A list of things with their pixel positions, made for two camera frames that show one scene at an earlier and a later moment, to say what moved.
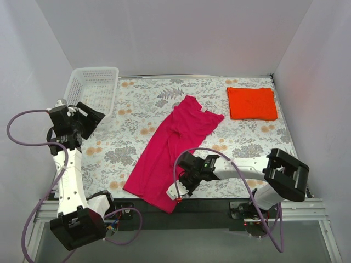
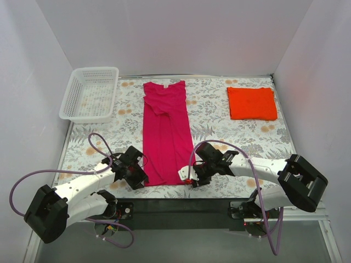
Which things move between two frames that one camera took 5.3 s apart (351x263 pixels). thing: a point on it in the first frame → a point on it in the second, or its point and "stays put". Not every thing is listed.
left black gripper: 86,119 → 136,175
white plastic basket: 97,86 stays put
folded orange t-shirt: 252,103 stays put
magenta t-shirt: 185,130 → 167,142
